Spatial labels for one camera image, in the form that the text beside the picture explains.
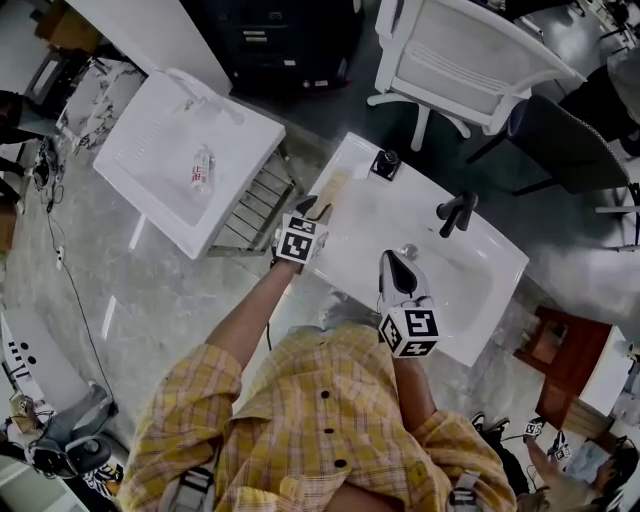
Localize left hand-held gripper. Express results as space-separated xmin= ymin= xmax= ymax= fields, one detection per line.
xmin=271 ymin=194 xmax=335 ymax=274

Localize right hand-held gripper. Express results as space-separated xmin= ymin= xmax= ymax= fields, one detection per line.
xmin=376 ymin=249 xmax=441 ymax=359

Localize clear toiletry bottle red label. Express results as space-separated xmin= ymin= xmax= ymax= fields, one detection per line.
xmin=188 ymin=144 xmax=217 ymax=197

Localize person's left forearm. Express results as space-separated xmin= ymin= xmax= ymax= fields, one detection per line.
xmin=205 ymin=259 xmax=304 ymax=374

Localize person's right forearm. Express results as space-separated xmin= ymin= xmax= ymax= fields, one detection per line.
xmin=391 ymin=353 xmax=439 ymax=435

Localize white sink counter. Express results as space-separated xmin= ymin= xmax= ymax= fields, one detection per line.
xmin=308 ymin=131 xmax=530 ymax=369

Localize black sink faucet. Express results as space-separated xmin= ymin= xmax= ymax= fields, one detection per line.
xmin=435 ymin=191 xmax=480 ymax=239

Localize beige flat tube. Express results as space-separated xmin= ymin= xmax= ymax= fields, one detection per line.
xmin=316 ymin=168 xmax=352 ymax=207

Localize black soap dispenser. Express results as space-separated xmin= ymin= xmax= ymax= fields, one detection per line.
xmin=370 ymin=149 xmax=403 ymax=180

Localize white washbasin faucet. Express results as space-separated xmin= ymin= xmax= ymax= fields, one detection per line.
xmin=166 ymin=67 xmax=247 ymax=127

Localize yellow plaid shirt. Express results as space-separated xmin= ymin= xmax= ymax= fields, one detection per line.
xmin=117 ymin=323 xmax=519 ymax=512

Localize black drawer cabinet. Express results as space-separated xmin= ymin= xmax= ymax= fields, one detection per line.
xmin=192 ymin=0 xmax=364 ymax=94

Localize white square washbasin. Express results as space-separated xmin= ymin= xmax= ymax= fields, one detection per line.
xmin=92 ymin=68 xmax=287 ymax=261

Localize brown wooden cabinet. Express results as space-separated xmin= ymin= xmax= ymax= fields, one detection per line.
xmin=514 ymin=306 xmax=615 ymax=430

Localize white mesh chair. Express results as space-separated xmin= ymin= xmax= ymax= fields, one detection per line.
xmin=367 ymin=0 xmax=587 ymax=153

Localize dark upholstered chair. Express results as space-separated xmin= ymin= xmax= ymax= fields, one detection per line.
xmin=467 ymin=93 xmax=632 ymax=197

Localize white side table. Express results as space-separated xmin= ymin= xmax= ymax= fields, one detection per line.
xmin=578 ymin=325 xmax=632 ymax=418

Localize white panel desk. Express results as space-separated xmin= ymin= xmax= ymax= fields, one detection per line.
xmin=64 ymin=0 xmax=234 ymax=97

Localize marble pattern box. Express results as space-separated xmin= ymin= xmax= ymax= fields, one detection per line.
xmin=55 ymin=56 xmax=148 ymax=153

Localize brown cardboard box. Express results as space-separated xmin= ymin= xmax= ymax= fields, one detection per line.
xmin=33 ymin=0 xmax=104 ymax=54

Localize metal wire rack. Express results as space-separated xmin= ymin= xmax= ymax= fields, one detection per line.
xmin=207 ymin=143 xmax=302 ymax=258

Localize grey harness strap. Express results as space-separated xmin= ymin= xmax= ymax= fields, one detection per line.
xmin=447 ymin=469 xmax=482 ymax=512
xmin=172 ymin=464 xmax=217 ymax=512

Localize black floor cable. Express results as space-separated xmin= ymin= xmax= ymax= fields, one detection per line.
xmin=30 ymin=137 xmax=117 ymax=401

